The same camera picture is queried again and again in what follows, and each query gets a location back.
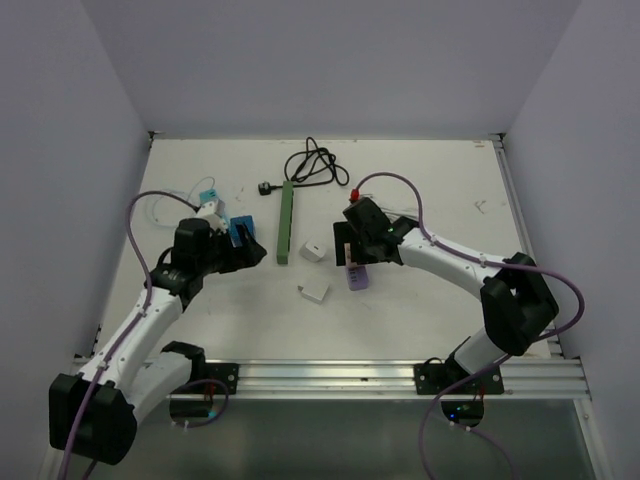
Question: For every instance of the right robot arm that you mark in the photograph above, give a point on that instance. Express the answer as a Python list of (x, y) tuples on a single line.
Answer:
[(517, 304)]

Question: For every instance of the white USB charger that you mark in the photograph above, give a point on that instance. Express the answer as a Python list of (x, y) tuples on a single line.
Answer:
[(314, 290)]

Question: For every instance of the pink cube adapter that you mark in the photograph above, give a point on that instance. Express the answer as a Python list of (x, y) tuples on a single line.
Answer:
[(349, 263)]

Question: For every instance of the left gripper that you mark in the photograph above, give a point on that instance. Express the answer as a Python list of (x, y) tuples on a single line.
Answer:
[(247, 255)]

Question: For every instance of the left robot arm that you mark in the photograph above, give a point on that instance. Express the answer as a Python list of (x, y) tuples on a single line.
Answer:
[(95, 413)]

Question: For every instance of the blue cube socket adapter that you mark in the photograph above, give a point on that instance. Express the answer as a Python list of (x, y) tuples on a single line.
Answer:
[(247, 222)]

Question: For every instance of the white Honor charger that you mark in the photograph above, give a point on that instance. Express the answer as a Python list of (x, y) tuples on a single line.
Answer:
[(313, 251)]

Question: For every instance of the aluminium front rail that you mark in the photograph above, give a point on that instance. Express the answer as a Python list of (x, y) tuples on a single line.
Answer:
[(520, 379)]

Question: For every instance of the teal power strip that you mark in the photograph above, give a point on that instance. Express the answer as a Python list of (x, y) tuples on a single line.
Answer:
[(208, 196)]

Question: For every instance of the purple power strip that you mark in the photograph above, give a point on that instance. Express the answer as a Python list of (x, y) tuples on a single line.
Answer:
[(357, 278)]

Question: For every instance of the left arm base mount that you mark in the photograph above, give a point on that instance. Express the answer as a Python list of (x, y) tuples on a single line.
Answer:
[(220, 377)]

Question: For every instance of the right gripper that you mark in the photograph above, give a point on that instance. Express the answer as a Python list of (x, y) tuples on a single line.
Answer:
[(344, 233)]

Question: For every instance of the green power strip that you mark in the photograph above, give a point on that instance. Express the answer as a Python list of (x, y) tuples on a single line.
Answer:
[(285, 223)]

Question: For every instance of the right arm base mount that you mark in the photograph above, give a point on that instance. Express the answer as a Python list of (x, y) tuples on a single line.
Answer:
[(433, 375)]

